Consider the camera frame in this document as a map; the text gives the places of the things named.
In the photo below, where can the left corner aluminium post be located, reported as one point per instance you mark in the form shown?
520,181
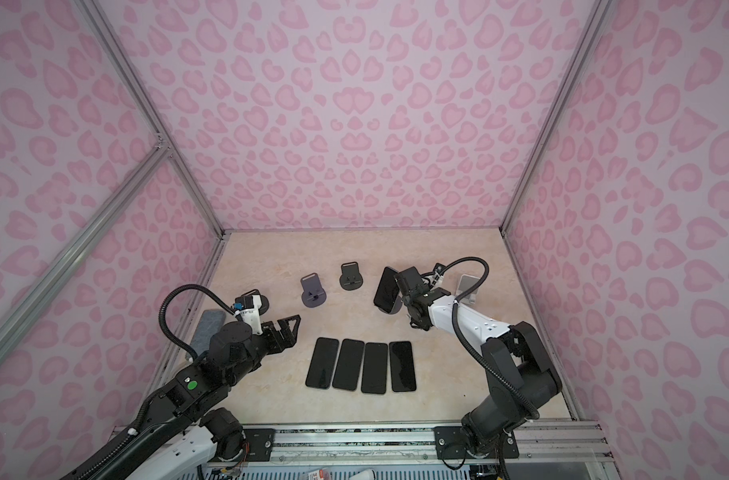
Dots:
109,41

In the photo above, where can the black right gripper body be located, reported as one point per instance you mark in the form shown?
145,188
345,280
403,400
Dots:
409,304

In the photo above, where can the green phone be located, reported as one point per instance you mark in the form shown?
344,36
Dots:
387,295

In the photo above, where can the back left round stand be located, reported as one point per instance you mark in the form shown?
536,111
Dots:
313,293

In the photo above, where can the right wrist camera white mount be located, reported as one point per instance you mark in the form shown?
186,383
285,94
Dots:
435,276

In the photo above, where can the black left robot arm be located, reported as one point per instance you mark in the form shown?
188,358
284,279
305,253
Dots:
182,425

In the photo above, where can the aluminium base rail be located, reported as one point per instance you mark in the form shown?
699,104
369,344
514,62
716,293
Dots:
543,449

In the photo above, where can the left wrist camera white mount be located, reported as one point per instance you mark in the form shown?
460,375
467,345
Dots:
250,317

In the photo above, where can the front left round stand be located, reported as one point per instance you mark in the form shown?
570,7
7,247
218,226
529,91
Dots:
254,300

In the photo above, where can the purple phone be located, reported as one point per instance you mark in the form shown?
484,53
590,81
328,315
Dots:
349,365

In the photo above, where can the centre round black stand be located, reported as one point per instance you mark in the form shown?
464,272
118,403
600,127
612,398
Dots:
351,279

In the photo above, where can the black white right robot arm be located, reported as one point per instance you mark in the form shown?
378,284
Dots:
520,374

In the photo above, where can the corner aluminium post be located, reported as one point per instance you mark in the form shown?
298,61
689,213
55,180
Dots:
109,41
601,12

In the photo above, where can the right corner aluminium post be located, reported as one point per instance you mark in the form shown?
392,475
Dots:
601,12

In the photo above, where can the black phone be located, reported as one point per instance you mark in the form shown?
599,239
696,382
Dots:
374,370

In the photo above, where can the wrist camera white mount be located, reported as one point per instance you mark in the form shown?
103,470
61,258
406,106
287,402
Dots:
435,276
250,317

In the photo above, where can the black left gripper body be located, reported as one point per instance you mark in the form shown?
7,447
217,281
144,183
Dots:
267,343

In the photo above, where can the far right white stand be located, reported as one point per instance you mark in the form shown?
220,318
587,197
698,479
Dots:
467,289

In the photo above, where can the left diagonal aluminium beam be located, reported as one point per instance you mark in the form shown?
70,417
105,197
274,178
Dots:
23,315

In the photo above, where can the white phone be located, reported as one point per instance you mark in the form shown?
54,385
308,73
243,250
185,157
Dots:
402,369

